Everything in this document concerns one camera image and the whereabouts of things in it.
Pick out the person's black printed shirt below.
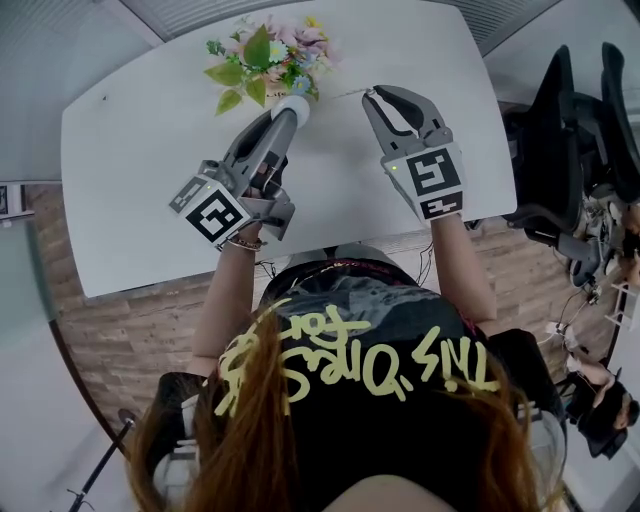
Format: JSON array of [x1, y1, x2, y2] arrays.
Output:
[[154, 257, 569, 512]]

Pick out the grey white shoulder strap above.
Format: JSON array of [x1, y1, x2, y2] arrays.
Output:
[[519, 399, 569, 481], [152, 394, 201, 501]]

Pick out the black coat rack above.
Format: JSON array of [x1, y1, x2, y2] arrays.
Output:
[[64, 408, 137, 512]]

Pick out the white power strip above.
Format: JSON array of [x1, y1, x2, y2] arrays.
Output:
[[544, 322, 576, 346]]

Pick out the white desk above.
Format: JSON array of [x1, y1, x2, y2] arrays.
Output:
[[59, 0, 519, 300]]

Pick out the artificial flowers in pot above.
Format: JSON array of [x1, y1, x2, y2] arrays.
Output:
[[203, 13, 344, 117]]

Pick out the person's grey trousers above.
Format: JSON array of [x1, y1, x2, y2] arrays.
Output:
[[284, 239, 401, 271]]

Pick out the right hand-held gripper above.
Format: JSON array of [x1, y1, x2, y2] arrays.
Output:
[[361, 83, 466, 222]]

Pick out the person's right forearm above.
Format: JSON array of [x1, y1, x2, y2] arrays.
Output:
[[427, 212, 499, 334]]

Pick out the person's left forearm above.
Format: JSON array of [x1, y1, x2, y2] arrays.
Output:
[[192, 222, 266, 376]]

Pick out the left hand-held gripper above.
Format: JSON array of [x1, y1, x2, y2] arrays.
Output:
[[168, 109, 301, 252]]

